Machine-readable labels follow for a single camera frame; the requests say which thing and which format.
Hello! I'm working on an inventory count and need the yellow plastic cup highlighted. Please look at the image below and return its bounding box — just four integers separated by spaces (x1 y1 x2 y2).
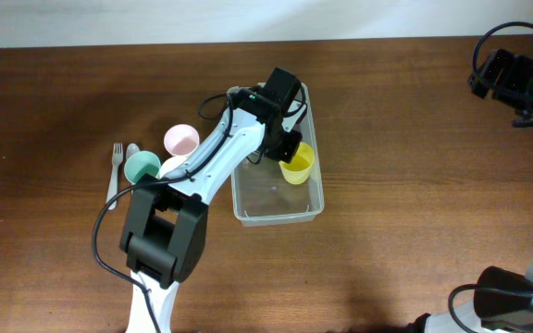
279 142 316 185

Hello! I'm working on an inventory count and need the pink plastic cup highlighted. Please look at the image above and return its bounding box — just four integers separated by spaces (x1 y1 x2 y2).
164 124 201 156

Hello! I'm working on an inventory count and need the white plastic cup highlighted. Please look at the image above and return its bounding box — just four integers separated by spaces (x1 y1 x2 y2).
157 155 187 179

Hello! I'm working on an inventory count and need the green plastic cup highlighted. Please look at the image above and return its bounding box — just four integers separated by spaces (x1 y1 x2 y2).
124 151 161 184

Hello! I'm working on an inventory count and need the white plastic fork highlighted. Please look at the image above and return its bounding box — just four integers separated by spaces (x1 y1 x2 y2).
106 142 124 203

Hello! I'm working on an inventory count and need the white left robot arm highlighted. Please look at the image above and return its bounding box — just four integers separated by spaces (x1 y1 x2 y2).
119 68 307 332

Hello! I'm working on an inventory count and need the clear plastic container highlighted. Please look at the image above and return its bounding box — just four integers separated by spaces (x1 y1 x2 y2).
231 102 325 227

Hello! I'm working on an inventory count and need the white plastic spoon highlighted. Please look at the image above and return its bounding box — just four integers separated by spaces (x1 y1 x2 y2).
125 143 141 160

